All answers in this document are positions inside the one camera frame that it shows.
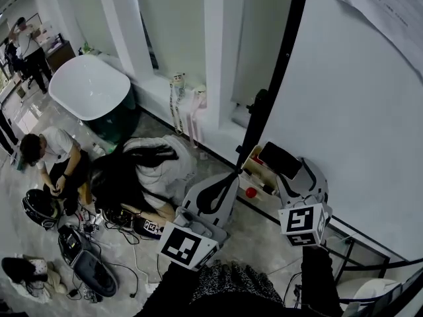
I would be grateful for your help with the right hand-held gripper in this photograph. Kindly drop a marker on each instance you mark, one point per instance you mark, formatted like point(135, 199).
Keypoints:
point(299, 221)

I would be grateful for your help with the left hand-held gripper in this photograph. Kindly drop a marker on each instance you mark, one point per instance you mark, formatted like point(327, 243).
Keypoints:
point(181, 246)

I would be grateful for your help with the black and white whiteboard eraser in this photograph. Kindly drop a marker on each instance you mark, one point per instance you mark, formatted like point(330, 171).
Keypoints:
point(279, 158)

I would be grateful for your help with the person's right forearm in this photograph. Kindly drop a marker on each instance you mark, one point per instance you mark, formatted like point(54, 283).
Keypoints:
point(319, 276)

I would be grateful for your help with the person's left forearm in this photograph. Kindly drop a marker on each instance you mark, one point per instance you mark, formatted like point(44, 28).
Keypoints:
point(165, 292)

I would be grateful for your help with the large whiteboard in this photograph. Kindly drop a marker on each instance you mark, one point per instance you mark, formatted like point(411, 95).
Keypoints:
point(347, 127)

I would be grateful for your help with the red round magnet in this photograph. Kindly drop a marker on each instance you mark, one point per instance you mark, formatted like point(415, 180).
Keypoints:
point(251, 192)

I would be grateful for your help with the cream holder box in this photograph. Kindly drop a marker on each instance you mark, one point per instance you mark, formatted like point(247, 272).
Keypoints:
point(261, 177)

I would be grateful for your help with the person's patterned dark clothing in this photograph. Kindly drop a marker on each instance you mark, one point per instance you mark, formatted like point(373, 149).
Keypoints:
point(231, 286)

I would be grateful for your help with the black electronics bundle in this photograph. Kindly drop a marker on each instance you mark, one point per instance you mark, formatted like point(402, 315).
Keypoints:
point(122, 216)

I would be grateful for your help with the white power strip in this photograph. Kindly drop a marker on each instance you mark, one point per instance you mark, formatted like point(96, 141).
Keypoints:
point(152, 287)

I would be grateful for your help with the white toilet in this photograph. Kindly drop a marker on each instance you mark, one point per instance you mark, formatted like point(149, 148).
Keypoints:
point(370, 291)

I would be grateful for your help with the large open black case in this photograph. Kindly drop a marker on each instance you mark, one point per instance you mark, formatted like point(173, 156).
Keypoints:
point(92, 269)

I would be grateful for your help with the black framed glass panel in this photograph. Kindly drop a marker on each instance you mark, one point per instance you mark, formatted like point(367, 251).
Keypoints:
point(409, 296)

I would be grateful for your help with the white bathtub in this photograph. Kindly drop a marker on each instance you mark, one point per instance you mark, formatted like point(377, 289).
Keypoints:
point(89, 88)

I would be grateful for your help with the white paper sheet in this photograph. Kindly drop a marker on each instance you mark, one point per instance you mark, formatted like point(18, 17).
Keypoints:
point(380, 8)

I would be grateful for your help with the brown wooden cabinet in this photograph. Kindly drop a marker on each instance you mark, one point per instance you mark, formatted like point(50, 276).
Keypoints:
point(61, 56)

